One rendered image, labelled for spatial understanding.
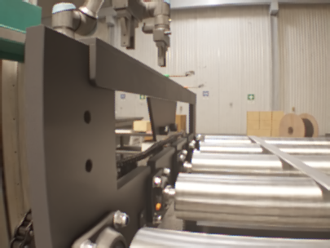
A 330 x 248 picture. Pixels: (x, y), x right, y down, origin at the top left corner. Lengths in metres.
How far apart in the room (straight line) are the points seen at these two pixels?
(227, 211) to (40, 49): 0.47
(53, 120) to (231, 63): 10.88
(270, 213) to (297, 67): 11.04
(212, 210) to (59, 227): 0.36
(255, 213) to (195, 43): 10.93
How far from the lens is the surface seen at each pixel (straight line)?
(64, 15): 1.32
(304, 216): 0.59
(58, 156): 0.27
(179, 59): 11.28
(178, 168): 0.85
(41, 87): 0.25
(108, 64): 0.35
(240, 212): 0.56
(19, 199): 1.39
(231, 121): 10.88
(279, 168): 0.85
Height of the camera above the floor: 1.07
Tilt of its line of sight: 3 degrees down
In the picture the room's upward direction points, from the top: straight up
